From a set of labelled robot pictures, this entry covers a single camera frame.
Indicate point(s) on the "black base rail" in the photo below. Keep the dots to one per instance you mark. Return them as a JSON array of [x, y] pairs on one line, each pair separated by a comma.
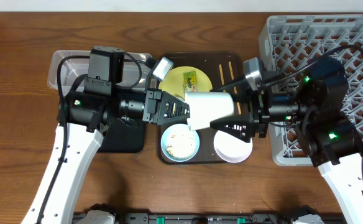
[[104, 213]]

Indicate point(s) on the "wooden chopstick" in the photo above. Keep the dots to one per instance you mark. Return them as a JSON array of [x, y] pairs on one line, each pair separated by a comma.
[[221, 74], [234, 88]]

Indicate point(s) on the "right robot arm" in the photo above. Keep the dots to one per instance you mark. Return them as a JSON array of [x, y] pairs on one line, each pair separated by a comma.
[[314, 110]]

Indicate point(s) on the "light blue bowl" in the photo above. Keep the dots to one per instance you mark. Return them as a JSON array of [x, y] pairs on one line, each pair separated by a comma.
[[179, 143]]

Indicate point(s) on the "yellow plate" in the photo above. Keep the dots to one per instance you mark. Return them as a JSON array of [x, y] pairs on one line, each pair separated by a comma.
[[173, 81]]

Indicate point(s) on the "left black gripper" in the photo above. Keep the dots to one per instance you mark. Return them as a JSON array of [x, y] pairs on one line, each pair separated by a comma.
[[151, 106]]

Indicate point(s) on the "white cup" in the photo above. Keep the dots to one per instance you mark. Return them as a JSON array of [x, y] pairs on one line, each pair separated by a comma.
[[206, 107]]

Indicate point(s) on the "right wooden chopstick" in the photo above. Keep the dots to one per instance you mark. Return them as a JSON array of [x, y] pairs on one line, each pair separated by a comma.
[[234, 88]]

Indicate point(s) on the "black tray bin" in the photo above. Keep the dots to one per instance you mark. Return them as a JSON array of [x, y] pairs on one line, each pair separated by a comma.
[[121, 138]]

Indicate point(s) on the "green snack wrapper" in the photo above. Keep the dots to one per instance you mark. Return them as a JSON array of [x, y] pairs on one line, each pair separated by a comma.
[[189, 82]]

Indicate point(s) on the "clear plastic bin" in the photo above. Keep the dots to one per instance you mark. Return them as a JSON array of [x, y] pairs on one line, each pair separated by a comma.
[[73, 68]]

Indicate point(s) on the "grey dishwasher rack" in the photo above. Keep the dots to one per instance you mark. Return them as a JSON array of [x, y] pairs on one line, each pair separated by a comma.
[[288, 43]]

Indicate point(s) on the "left wooden chopstick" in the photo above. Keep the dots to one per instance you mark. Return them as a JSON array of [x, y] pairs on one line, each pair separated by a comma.
[[221, 74]]

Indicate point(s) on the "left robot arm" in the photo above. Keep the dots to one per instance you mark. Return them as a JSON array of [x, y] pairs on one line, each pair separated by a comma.
[[96, 98]]

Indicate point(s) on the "white bowl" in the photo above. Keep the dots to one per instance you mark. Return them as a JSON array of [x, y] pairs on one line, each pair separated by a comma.
[[231, 149]]

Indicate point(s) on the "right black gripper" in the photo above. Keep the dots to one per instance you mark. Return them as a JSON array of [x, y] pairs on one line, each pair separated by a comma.
[[257, 115]]

